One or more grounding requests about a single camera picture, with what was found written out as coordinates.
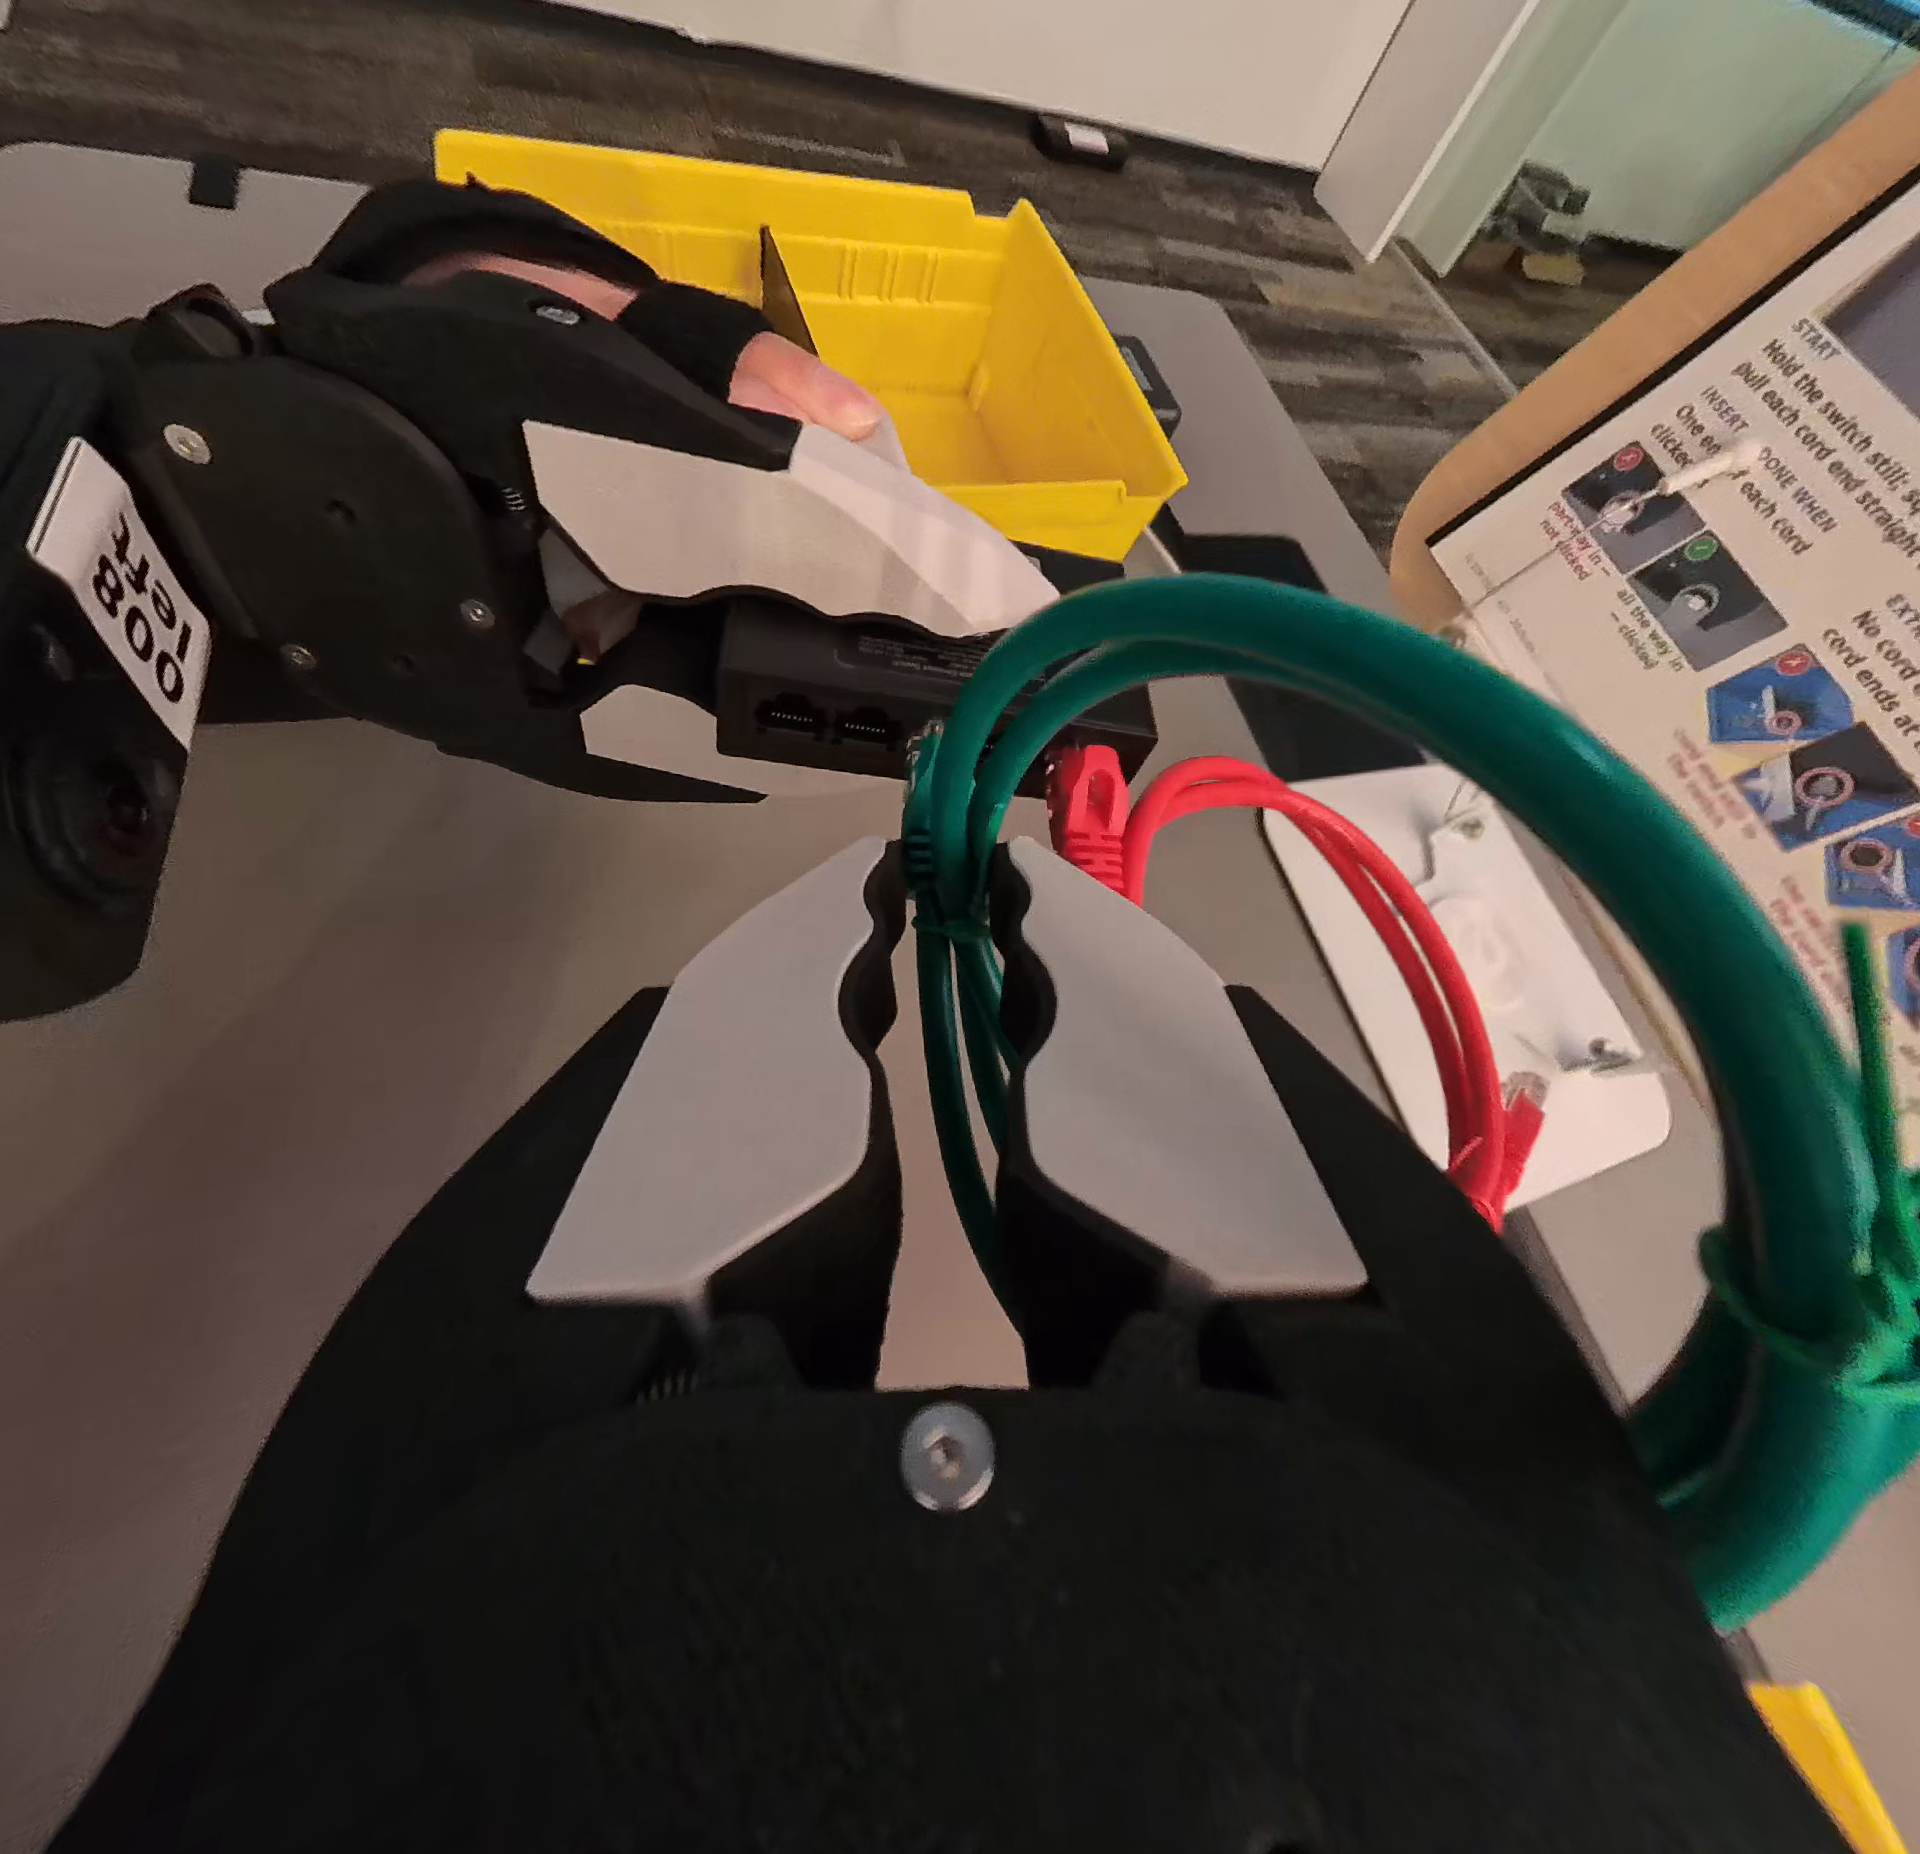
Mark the black ethernet switch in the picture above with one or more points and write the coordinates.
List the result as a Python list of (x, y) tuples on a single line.
[(811, 668)]

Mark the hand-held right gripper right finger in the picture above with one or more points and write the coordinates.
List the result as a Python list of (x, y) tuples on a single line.
[(1154, 1136)]

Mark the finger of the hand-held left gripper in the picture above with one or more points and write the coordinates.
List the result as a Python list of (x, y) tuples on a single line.
[(658, 743), (720, 517)]

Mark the white stand base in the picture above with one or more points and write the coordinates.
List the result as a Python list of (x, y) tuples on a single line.
[(1560, 1013)]

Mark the black flat panel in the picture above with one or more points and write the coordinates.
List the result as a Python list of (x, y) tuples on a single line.
[(1320, 715)]

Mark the yellow plastic bin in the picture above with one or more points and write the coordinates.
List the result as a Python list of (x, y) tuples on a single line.
[(1830, 1780), (1051, 426)]

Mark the small black box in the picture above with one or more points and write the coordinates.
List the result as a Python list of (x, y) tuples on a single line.
[(1151, 384)]

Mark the person's left hand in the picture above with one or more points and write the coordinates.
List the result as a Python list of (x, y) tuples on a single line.
[(803, 384)]

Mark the printed instruction sheet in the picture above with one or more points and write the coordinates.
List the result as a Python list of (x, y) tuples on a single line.
[(1770, 532)]

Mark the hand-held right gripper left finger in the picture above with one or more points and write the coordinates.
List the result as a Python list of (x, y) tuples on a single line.
[(737, 1136)]

